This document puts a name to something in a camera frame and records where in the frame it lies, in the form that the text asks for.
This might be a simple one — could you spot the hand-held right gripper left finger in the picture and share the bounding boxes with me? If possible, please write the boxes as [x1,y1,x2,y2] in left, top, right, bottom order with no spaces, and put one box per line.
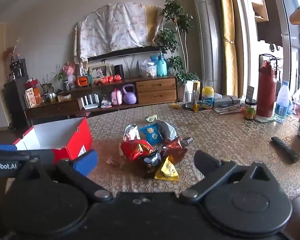
[36,149,113,203]

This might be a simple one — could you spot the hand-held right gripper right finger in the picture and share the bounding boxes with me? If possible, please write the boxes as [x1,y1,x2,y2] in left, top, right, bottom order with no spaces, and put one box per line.
[180,151,278,203]

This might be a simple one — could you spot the red cardboard box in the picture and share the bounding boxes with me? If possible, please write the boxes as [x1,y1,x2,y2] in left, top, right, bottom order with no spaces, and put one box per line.
[14,117,93,161]

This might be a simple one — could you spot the copper foil snack packet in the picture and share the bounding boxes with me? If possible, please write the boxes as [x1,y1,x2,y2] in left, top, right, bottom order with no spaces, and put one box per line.
[164,136,188,165]

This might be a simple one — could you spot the yellow triangular snack packet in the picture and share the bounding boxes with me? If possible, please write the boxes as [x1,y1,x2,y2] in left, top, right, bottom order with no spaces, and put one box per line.
[154,156,180,181]

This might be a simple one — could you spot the large silver snack packet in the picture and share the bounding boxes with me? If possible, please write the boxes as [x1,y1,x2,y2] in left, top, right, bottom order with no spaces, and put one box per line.
[160,120,177,140]

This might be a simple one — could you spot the red chip bag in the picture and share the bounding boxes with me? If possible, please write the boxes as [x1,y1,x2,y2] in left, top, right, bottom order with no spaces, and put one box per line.
[120,140,155,162]

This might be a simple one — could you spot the dark blue snack packet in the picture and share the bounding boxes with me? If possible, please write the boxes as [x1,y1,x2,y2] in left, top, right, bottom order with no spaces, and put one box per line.
[139,151,162,170]

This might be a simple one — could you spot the small silver red packet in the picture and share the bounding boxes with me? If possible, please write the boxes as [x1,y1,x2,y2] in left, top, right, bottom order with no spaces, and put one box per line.
[124,124,140,141]

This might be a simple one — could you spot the patterned tablecloth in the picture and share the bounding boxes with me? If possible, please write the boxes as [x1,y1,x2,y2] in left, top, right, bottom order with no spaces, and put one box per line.
[86,102,300,202]

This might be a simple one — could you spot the dark tall cabinet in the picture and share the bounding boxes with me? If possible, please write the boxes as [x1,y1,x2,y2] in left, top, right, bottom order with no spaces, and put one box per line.
[4,79,28,130]

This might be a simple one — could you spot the dark round coaster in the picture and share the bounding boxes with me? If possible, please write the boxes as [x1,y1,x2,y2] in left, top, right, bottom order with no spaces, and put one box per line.
[182,104,206,112]

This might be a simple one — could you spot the orange white snack box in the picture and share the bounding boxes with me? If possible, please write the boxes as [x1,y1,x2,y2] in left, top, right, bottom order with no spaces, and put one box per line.
[25,87,44,108]

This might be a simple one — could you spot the flat books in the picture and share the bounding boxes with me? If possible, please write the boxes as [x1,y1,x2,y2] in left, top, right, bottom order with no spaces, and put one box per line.
[212,106,243,115]

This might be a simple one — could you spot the white router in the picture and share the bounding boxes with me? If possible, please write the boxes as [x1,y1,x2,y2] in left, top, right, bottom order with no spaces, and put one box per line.
[80,94,100,110]

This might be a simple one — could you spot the yellow-lid jar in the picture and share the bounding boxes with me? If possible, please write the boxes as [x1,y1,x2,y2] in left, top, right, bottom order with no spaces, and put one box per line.
[202,86,214,109]

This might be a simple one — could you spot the glass cup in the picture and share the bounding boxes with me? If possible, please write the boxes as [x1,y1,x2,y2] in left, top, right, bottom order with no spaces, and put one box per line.
[184,91,199,110]

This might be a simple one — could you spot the grey box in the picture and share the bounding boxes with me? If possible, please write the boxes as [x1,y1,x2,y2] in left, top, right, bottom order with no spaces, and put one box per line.
[213,95,240,109]

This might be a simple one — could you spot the dark-lid jar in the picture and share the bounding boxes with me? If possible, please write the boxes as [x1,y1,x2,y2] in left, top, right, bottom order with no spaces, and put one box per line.
[244,99,257,120]

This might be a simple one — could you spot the pink case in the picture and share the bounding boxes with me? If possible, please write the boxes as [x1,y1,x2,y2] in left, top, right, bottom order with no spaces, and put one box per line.
[111,88,122,105]

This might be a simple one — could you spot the black coffee machine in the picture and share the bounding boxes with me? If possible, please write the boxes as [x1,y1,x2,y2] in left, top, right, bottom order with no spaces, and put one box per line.
[9,59,28,80]

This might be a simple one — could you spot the purple kettlebell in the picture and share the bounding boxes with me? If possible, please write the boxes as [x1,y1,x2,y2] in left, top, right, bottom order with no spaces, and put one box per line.
[122,84,137,105]

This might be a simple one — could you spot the black remote control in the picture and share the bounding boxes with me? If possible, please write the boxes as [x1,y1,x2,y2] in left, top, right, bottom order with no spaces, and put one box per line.
[271,137,300,164]

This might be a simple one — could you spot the plant in patterned vase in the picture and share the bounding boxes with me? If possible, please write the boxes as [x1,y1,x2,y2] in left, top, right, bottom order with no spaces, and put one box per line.
[52,65,72,91]

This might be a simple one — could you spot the wooden television cabinet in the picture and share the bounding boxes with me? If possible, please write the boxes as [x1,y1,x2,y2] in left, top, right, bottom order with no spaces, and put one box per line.
[24,75,178,120]

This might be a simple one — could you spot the pink plush toy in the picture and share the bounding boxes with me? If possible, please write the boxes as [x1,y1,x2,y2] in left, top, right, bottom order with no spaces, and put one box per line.
[62,62,77,85]

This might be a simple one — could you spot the red thermos bottle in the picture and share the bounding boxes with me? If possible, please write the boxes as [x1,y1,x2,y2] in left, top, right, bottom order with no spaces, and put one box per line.
[256,54,277,117]

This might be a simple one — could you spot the clear water bottle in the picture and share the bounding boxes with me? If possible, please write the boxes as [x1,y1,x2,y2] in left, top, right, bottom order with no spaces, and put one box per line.
[274,81,292,123]

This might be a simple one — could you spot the black speaker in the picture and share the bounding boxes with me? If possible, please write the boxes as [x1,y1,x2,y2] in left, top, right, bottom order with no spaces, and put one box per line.
[114,64,124,80]

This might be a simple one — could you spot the teal spray bottle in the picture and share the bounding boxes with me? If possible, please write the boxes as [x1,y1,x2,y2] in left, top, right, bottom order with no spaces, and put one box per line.
[156,51,167,77]

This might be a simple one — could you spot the clear plastic bag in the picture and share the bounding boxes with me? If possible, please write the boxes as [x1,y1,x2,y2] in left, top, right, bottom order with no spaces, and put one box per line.
[138,59,157,78]

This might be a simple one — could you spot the standing air conditioner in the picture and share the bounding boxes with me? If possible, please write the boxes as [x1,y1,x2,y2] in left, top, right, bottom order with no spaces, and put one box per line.
[190,0,224,97]

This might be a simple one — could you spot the yellow curtain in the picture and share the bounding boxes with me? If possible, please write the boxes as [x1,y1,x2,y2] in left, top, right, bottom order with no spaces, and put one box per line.
[217,0,238,98]

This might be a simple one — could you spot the cloth-covered television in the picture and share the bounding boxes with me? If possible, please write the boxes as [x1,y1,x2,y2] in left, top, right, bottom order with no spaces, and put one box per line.
[74,2,163,62]

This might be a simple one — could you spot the potted tree white pot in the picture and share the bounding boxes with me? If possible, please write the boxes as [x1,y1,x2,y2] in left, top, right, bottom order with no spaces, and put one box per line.
[157,0,200,103]

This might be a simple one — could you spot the photo frame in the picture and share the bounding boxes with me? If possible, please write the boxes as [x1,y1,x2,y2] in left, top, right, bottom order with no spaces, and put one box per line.
[89,64,112,80]

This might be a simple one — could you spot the wooden wall shelf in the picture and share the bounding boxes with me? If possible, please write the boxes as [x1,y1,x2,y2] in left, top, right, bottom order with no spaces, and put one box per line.
[245,0,269,23]

